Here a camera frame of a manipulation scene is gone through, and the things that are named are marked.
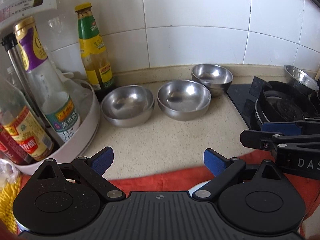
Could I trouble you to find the black gas stove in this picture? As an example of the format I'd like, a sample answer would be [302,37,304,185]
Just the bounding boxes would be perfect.
[226,76,320,133]

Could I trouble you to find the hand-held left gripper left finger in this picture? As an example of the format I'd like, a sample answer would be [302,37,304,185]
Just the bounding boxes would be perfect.
[37,146,126,202]

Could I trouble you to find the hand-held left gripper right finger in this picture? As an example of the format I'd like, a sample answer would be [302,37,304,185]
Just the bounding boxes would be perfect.
[192,148,287,202]

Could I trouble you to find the red-capped soy sauce bottle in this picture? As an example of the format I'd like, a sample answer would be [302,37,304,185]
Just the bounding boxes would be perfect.
[0,124,28,166]

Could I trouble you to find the yellow chenille mat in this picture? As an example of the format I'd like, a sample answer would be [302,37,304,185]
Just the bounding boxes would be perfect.
[0,177,22,233]

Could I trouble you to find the small steel bowl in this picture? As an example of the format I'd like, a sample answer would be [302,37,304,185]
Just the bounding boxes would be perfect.
[283,64,320,96]

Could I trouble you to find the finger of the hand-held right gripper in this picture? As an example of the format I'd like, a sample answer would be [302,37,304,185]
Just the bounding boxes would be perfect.
[240,129,320,153]
[261,120,320,136]

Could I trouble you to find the white plate pink flowers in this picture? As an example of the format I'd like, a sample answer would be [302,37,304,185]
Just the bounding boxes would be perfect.
[187,180,213,197]

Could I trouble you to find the green-label sauce bottle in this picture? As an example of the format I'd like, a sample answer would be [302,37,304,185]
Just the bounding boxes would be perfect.
[75,3,116,92]

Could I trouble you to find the yellow-capped sauce bottle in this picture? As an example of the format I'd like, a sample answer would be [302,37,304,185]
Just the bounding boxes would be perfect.
[0,67,55,162]

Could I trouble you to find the red cloth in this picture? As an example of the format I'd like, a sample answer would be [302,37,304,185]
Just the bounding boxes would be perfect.
[19,152,320,222]

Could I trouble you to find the white two-tier condiment turntable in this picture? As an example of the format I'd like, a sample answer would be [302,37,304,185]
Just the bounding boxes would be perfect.
[0,0,101,176]

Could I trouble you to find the purple-label clear bottle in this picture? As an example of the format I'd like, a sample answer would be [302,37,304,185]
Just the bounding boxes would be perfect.
[13,16,82,143]

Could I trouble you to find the large stainless steel bowl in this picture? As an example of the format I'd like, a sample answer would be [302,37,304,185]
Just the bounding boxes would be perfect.
[100,85,155,128]

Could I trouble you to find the clear plastic bag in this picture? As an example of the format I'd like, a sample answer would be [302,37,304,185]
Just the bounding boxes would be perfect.
[0,158,21,189]

